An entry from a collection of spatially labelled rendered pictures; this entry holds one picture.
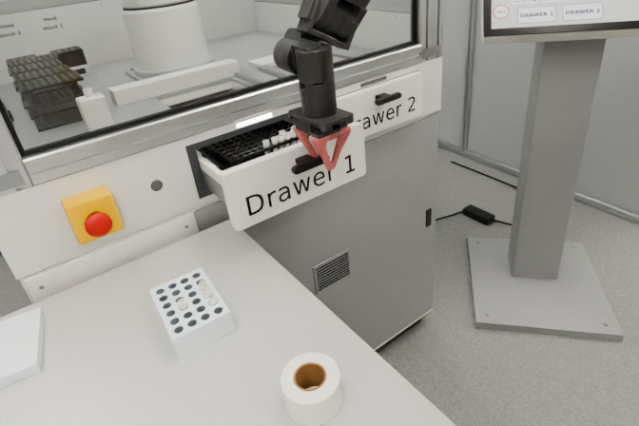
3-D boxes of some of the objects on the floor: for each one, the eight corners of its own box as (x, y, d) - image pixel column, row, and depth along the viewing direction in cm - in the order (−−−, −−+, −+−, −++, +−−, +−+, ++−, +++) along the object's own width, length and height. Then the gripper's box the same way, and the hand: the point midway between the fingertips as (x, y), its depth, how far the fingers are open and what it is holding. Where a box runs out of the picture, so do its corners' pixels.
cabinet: (436, 321, 160) (445, 108, 121) (154, 527, 111) (18, 280, 73) (294, 217, 230) (270, 61, 192) (83, 314, 182) (-6, 132, 143)
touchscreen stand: (621, 341, 145) (729, 8, 95) (475, 328, 155) (505, 22, 106) (579, 247, 187) (640, -18, 137) (467, 242, 198) (485, -6, 148)
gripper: (281, 78, 73) (293, 164, 80) (317, 89, 65) (326, 183, 73) (315, 68, 76) (323, 151, 83) (353, 79, 68) (358, 168, 76)
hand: (324, 162), depth 78 cm, fingers open, 3 cm apart
